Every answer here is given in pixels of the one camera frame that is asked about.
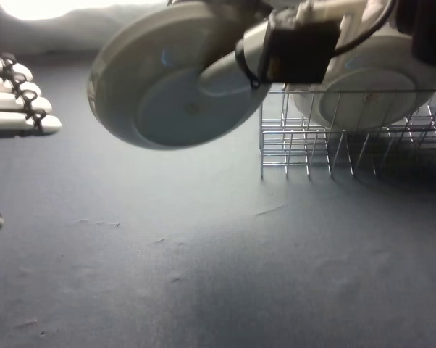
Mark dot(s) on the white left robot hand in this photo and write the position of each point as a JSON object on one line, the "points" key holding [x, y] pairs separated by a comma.
{"points": [[8, 94]]}

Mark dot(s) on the white plate with black rim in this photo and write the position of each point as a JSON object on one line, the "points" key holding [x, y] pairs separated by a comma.
{"points": [[377, 101], [149, 72]]}

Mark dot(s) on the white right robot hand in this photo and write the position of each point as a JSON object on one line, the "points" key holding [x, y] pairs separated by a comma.
{"points": [[221, 76]]}

